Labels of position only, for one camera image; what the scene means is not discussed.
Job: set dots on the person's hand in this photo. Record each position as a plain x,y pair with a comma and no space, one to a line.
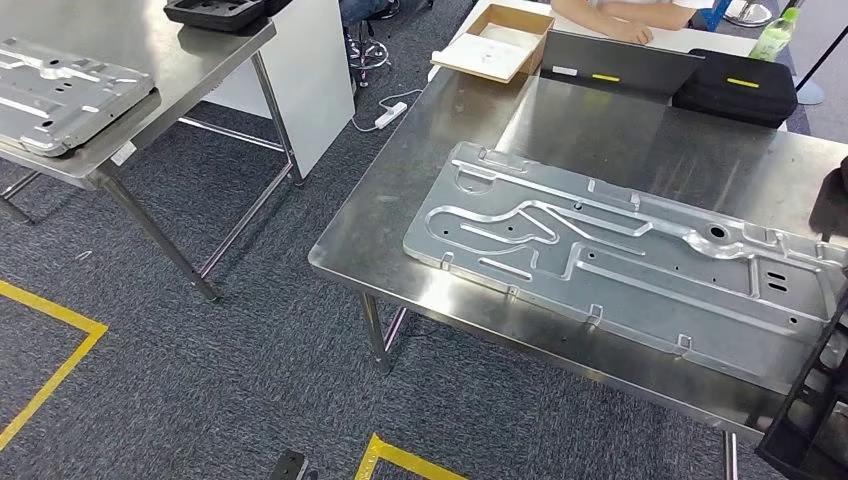
629,32

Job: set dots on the black plastic panel part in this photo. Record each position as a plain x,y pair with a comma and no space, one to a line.
778,450

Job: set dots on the stainless steel workbench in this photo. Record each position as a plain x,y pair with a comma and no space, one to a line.
411,218

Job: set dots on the person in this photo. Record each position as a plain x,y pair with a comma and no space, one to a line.
616,13
361,10

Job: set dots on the dark grey flat case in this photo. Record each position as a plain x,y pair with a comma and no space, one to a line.
616,66

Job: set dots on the cardboard box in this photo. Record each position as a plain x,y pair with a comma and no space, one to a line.
523,20

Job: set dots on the chrome stool base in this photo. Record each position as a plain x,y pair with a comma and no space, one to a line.
745,13

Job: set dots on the black zip case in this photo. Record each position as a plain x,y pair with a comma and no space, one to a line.
735,89

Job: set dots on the green drink bottle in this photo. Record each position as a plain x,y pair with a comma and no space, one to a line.
772,36

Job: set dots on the black stand pole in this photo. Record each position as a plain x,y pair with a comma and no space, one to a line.
821,66

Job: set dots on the stamped grey metal panel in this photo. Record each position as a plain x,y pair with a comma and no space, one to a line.
629,278
66,93

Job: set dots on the white power strip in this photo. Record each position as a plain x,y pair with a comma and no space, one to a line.
391,115

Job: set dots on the chrome round stool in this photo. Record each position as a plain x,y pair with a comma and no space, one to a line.
368,56

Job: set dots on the white panel board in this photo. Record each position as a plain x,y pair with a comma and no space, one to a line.
311,79

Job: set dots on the black plastic tray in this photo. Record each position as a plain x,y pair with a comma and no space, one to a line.
212,13

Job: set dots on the stainless steel table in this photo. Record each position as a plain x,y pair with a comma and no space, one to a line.
185,60

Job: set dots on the white table sticker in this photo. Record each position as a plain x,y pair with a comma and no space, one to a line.
124,154

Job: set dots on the small white floor scrap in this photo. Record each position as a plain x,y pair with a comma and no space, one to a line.
83,255

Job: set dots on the yellow floor tape rectangle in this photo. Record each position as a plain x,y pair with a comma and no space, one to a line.
86,329

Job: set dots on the blue metal post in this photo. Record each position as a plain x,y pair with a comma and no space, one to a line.
714,13

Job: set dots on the dark left wrist camera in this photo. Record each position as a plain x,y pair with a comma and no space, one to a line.
289,465

